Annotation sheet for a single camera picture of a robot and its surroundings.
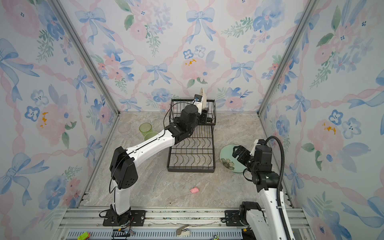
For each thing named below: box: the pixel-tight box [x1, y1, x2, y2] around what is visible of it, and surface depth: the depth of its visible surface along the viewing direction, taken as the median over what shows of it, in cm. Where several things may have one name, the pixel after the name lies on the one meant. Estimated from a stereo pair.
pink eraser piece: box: [190, 187, 199, 194], surface depth 83 cm
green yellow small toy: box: [77, 231, 90, 240], surface depth 69 cm
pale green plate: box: [219, 144, 248, 173], surface depth 94 cm
